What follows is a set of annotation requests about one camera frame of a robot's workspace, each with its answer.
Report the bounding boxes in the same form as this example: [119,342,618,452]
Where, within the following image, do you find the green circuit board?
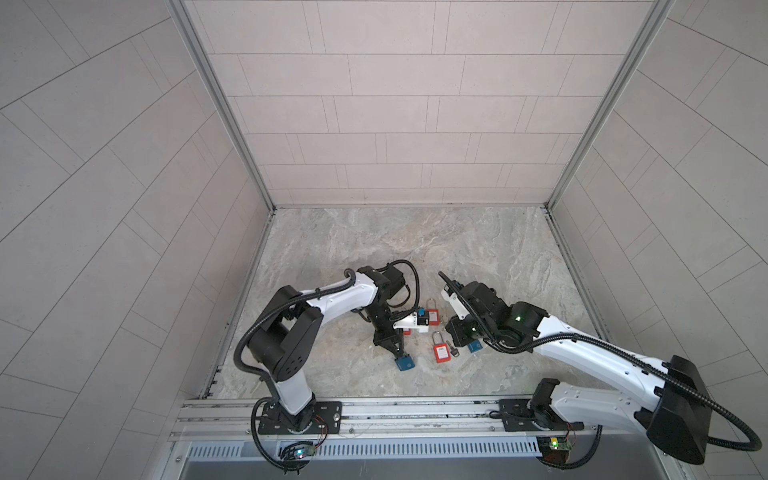
[279,441,318,462]
[536,436,573,466]

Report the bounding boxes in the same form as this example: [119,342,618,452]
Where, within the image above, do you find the loose key with ring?
[446,341,460,358]

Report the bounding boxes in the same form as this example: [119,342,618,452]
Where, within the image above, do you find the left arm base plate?
[257,400,343,435]

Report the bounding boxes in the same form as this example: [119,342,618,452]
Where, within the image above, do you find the large blue padlock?
[395,355,415,372]

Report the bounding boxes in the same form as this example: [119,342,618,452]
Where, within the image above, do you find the red padlock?
[431,331,452,364]
[425,298,440,326]

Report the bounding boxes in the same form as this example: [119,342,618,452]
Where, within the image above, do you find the small blue padlock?
[467,340,483,353]

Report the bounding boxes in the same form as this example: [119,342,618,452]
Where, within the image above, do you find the white slotted cable duct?
[188,437,542,461]

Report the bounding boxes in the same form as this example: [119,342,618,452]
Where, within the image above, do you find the aluminium mounting rail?
[171,388,645,440]

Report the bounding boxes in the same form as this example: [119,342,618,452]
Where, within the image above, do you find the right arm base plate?
[488,399,584,432]

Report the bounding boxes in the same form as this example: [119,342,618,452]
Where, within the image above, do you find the right green circuit board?
[536,436,573,466]

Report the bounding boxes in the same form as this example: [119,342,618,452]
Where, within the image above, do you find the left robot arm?
[233,259,420,473]

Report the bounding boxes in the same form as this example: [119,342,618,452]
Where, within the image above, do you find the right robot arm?
[441,275,762,465]

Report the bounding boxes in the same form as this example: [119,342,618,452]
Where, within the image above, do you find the left green circuit board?
[279,441,318,462]

